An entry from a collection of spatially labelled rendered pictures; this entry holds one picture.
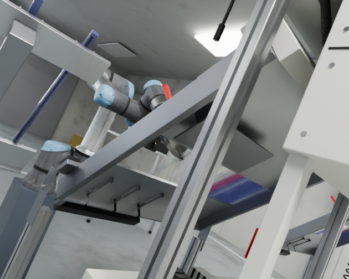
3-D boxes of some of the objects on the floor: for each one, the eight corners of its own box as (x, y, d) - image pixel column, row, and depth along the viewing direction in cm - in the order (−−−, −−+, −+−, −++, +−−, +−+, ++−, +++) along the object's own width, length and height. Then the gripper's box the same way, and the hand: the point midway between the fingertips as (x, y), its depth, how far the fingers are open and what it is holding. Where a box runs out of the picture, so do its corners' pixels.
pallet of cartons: (112, 169, 828) (118, 154, 831) (81, 159, 767) (89, 143, 770) (92, 156, 933) (98, 143, 936) (65, 146, 871) (71, 132, 874)
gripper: (163, 94, 96) (185, 139, 82) (183, 107, 103) (206, 150, 88) (147, 112, 99) (164, 158, 85) (167, 123, 106) (186, 168, 91)
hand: (178, 156), depth 89 cm, fingers closed, pressing on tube
